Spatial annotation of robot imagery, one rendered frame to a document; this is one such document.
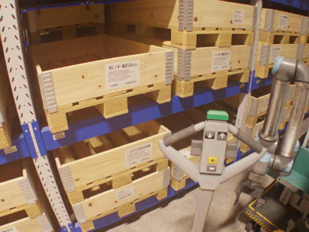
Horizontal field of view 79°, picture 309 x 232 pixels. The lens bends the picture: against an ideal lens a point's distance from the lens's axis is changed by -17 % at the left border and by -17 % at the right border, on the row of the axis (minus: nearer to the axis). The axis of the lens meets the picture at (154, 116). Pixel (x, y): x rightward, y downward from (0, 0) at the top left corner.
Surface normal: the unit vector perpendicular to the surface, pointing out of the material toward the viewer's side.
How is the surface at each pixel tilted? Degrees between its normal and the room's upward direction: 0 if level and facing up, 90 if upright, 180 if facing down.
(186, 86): 90
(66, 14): 90
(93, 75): 90
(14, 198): 90
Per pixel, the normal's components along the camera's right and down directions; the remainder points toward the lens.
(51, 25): 0.55, 0.39
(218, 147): -0.17, 0.19
